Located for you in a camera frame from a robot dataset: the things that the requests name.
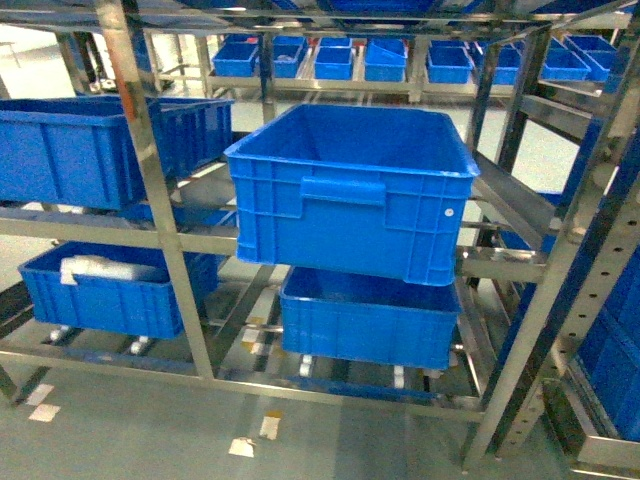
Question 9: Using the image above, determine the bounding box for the blue crate lower shelf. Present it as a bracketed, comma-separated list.
[280, 267, 461, 370]

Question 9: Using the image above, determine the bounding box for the blue crate on shelf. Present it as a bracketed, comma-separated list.
[225, 104, 479, 286]

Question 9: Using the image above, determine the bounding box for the stainless steel shelf rack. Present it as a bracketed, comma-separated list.
[1, 1, 639, 479]

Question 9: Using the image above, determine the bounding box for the blue crate left lower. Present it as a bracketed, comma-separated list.
[17, 240, 221, 341]

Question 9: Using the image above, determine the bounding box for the white foam packing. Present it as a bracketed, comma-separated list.
[59, 255, 168, 285]

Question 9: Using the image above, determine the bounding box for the blue crate left upper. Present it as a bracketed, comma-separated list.
[1, 96, 233, 210]

